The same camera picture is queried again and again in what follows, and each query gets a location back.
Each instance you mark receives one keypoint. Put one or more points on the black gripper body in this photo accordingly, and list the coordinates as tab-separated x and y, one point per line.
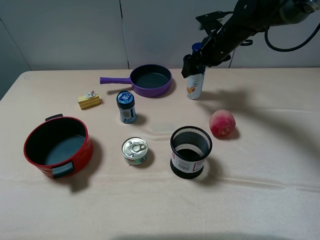
217	48

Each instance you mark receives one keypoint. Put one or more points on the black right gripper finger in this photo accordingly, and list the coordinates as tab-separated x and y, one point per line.
201	69

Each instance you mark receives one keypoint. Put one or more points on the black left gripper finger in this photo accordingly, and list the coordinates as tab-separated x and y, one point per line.
190	67

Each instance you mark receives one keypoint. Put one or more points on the blue and white yogurt bottle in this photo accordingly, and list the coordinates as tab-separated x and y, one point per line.
195	85

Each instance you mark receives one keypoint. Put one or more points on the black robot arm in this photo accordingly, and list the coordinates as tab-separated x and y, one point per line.
250	17

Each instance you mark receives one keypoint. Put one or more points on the purple frying pan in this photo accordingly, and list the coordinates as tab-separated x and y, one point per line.
149	80

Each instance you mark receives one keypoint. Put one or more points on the red peach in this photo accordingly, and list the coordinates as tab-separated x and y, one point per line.
222	123

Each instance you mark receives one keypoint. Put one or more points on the small blue-lidded jar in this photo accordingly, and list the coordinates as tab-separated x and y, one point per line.
126	103

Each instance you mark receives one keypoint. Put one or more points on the black mesh pen holder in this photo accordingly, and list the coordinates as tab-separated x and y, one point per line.
190	147

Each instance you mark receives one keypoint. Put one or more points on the silver pull-tab tin can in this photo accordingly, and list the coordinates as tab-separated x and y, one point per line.
135	151

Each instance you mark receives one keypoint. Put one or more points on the yellow toy cake slice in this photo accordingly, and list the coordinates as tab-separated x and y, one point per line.
89	100

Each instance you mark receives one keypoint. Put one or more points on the red pot with black handles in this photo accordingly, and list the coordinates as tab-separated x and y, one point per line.
59	147

